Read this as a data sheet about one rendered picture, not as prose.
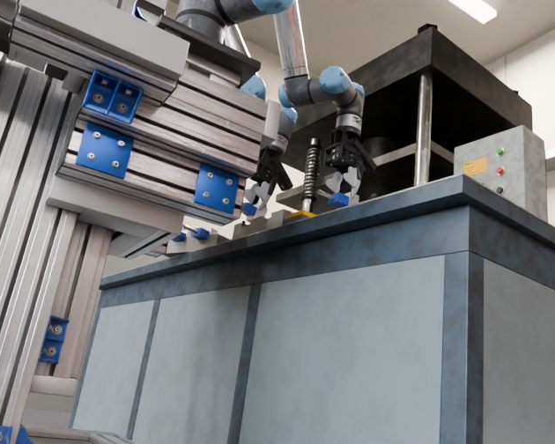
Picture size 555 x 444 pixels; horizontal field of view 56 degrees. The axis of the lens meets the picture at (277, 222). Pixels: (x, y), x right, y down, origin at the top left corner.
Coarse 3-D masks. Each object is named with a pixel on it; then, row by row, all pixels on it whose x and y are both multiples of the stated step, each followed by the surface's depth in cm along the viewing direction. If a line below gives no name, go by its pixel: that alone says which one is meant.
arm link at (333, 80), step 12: (324, 72) 147; (336, 72) 145; (312, 84) 150; (324, 84) 146; (336, 84) 144; (348, 84) 147; (312, 96) 151; (324, 96) 150; (336, 96) 149; (348, 96) 150
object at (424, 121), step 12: (420, 84) 228; (432, 84) 227; (420, 96) 225; (432, 96) 225; (420, 108) 223; (420, 120) 221; (420, 132) 219; (420, 144) 217; (420, 156) 215; (420, 168) 213; (420, 180) 211
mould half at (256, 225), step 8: (272, 216) 151; (280, 216) 148; (288, 216) 148; (240, 224) 165; (256, 224) 157; (264, 224) 154; (272, 224) 150; (280, 224) 147; (240, 232) 163; (248, 232) 159; (256, 232) 156
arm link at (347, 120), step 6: (348, 114) 153; (342, 120) 153; (348, 120) 153; (354, 120) 153; (360, 120) 155; (336, 126) 156; (342, 126) 153; (348, 126) 152; (354, 126) 152; (360, 126) 154; (360, 132) 155
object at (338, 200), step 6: (318, 192) 144; (324, 192) 144; (330, 198) 146; (336, 198) 145; (342, 198) 146; (348, 198) 147; (354, 198) 148; (330, 204) 148; (336, 204) 147; (342, 204) 147; (348, 204) 147
